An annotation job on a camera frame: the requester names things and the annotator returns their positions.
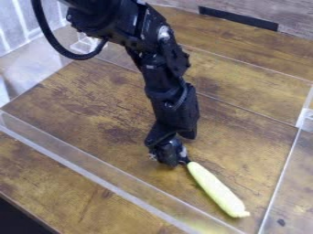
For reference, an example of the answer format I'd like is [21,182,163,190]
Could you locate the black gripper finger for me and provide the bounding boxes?
[149,138,191,167]

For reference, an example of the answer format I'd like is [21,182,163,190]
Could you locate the clear acrylic right barrier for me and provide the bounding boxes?
[258,86,313,234]

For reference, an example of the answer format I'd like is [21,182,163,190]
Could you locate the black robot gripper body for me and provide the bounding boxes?
[139,60,201,150]

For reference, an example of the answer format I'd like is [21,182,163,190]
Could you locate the clear acrylic corner bracket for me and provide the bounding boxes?
[69,32,101,54]

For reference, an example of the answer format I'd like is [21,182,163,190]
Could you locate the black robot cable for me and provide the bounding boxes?
[30,0,106,61]

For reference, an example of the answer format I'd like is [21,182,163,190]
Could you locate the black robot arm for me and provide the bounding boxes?
[61,0,199,167]

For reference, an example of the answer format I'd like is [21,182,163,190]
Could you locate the black strip on table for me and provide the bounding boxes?
[197,5,278,31]

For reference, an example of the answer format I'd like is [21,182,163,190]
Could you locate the clear acrylic front barrier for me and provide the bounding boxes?
[0,111,244,234]

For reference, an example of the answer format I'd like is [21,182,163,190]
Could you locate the clear acrylic barrier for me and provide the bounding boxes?
[0,111,244,234]
[258,86,313,234]

